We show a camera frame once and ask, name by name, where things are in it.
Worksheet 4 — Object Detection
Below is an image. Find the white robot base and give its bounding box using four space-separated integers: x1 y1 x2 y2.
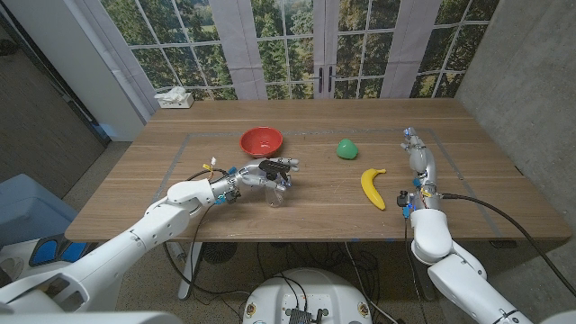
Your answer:
241 267 373 324

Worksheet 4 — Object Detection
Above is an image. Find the printed window backdrop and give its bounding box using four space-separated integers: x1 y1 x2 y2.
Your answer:
74 0 500 101

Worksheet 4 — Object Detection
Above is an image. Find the grey table leg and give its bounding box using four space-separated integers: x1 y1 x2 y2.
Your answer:
407 240 437 302

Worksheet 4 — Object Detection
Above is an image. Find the blue-grey box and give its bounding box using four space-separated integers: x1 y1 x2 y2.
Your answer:
0 173 80 248

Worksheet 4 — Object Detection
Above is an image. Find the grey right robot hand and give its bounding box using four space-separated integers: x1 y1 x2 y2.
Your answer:
400 126 442 212

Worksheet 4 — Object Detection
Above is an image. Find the small grey sneaker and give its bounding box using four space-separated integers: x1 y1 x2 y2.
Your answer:
0 256 26 284

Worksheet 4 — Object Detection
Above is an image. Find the yellow toy banana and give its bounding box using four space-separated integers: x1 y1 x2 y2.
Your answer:
360 167 388 212

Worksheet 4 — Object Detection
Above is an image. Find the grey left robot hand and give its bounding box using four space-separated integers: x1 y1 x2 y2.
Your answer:
211 157 301 206

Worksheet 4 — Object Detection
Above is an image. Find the red bowl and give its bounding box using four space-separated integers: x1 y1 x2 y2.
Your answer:
238 126 284 159

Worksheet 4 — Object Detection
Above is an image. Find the thin black left wrist cable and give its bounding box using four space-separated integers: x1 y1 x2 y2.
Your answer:
188 204 215 293

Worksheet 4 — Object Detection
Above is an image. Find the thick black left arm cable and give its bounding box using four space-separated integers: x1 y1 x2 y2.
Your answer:
162 166 251 298

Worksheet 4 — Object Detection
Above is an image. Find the white floor cable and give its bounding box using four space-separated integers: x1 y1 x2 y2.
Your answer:
344 241 400 324

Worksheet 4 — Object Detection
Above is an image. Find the blue and black foot pedal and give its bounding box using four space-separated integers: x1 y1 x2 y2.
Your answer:
28 233 98 267

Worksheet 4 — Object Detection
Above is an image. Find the round black floor fan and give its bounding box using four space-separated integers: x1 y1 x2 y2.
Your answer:
201 241 239 265

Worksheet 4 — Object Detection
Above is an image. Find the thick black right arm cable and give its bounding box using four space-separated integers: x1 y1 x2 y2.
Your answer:
440 192 576 298

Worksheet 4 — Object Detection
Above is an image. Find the green toy apple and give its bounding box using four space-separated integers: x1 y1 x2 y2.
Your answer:
336 137 360 161

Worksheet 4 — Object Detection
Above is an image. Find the clear spray bottle black head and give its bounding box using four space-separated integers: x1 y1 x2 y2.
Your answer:
258 159 293 209

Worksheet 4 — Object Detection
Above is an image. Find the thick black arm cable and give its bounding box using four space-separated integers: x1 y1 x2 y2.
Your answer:
162 166 251 298
440 192 576 298

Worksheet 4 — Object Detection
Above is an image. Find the white tissue box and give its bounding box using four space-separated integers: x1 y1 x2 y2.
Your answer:
153 85 195 110

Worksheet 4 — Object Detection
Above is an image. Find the white robot chest edge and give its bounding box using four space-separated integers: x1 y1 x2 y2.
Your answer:
0 310 184 324

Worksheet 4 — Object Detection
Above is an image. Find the white table leg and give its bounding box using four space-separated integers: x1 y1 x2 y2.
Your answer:
177 241 204 302

